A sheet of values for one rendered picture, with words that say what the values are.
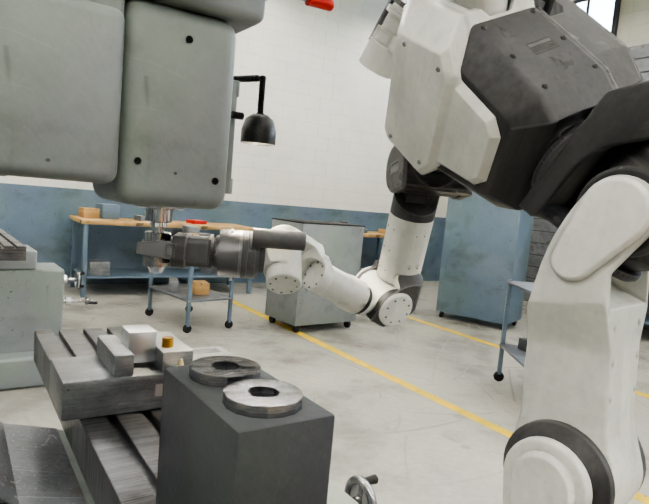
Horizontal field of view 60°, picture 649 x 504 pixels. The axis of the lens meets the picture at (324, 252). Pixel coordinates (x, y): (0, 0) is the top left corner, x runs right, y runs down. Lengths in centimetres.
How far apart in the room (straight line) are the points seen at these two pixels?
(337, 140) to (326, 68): 111
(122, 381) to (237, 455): 54
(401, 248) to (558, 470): 53
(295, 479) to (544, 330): 38
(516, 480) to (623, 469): 13
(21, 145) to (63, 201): 670
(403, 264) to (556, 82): 49
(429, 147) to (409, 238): 28
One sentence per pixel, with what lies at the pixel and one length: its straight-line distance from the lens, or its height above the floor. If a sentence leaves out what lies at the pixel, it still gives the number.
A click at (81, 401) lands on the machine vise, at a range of 110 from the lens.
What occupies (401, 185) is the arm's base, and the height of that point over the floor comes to 138.
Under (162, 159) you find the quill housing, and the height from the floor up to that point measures 139.
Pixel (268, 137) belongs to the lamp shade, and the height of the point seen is 146.
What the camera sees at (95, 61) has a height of 151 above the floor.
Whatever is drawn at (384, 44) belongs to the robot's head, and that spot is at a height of 162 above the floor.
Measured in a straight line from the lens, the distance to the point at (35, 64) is 90.
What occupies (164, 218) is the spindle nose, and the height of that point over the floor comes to 129.
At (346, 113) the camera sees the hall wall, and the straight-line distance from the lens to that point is 927.
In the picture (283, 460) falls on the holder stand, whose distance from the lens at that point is 62.
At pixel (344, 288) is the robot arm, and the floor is 118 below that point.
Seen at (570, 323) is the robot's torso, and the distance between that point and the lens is 78.
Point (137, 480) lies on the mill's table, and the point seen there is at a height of 93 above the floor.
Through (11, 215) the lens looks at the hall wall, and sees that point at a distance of 753.
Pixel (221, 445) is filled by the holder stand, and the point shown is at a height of 108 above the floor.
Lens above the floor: 135
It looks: 5 degrees down
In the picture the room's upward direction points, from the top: 5 degrees clockwise
